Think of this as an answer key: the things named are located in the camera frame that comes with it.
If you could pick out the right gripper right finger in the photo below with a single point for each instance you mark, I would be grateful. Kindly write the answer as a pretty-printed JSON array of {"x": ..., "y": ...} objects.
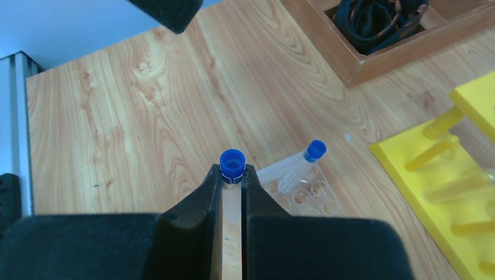
[{"x": 277, "y": 245}]

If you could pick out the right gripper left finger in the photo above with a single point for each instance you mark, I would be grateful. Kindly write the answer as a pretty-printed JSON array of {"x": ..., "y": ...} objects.
[{"x": 184, "y": 242}]

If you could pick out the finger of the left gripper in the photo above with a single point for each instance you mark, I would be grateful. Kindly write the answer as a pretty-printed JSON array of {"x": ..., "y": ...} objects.
[{"x": 175, "y": 15}]

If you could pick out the blue capped tube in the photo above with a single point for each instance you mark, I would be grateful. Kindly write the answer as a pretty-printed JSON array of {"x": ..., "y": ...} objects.
[
  {"x": 302, "y": 166},
  {"x": 232, "y": 167}
]

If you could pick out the clear plastic tube rack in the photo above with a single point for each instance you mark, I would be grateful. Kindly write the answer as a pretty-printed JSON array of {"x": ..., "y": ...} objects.
[{"x": 312, "y": 194}]

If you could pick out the yellow test tube rack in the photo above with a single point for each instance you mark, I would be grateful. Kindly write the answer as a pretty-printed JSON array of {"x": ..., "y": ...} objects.
[{"x": 450, "y": 193}]

